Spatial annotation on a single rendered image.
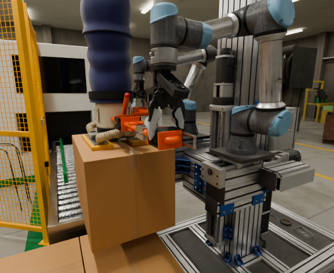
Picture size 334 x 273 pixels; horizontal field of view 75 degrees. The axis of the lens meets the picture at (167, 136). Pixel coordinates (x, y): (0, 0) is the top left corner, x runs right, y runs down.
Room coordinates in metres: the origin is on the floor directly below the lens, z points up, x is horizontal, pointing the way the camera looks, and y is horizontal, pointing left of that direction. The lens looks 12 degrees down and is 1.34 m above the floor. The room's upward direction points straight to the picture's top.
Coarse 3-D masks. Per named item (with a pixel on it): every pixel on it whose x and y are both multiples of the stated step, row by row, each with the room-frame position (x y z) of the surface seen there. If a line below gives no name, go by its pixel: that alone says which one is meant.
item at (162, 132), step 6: (168, 126) 0.66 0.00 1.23; (156, 132) 0.59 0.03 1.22; (162, 132) 0.57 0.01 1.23; (168, 132) 0.58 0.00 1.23; (174, 132) 0.58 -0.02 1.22; (180, 132) 0.59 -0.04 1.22; (156, 138) 0.60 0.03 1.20; (162, 138) 0.57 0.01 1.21; (150, 144) 0.63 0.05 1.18; (156, 144) 0.60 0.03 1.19; (162, 144) 0.57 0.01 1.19; (180, 144) 0.59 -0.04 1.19
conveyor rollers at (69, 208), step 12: (72, 144) 3.14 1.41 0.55; (60, 156) 2.57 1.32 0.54; (72, 156) 2.55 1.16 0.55; (60, 168) 2.16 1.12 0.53; (72, 168) 2.13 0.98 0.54; (60, 180) 1.84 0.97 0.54; (72, 180) 1.81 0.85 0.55; (60, 192) 1.59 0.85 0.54; (72, 192) 1.63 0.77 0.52; (60, 204) 1.43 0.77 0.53; (72, 204) 1.40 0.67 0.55; (60, 216) 1.27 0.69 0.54; (72, 216) 1.30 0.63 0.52
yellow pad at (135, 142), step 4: (128, 136) 1.13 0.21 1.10; (132, 136) 1.13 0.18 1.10; (124, 140) 1.14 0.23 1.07; (128, 140) 1.08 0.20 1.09; (132, 140) 1.06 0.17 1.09; (136, 140) 1.05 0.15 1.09; (140, 140) 1.06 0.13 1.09; (132, 144) 1.02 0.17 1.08; (136, 144) 1.03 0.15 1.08; (140, 144) 1.04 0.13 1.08; (144, 144) 1.05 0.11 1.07
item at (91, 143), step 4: (92, 132) 1.15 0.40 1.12; (84, 136) 1.16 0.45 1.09; (88, 136) 1.14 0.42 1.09; (84, 140) 1.15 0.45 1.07; (88, 140) 1.07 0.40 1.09; (92, 140) 1.05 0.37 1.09; (88, 144) 1.01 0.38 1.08; (92, 144) 0.99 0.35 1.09; (96, 144) 0.97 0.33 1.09; (100, 144) 0.97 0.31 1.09; (104, 144) 0.98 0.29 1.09; (108, 144) 0.98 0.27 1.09; (112, 144) 0.99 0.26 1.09; (92, 148) 0.93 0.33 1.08; (96, 148) 0.94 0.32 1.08; (100, 148) 0.95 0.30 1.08; (104, 148) 0.95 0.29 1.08; (108, 148) 0.96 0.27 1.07; (112, 148) 0.97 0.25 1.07
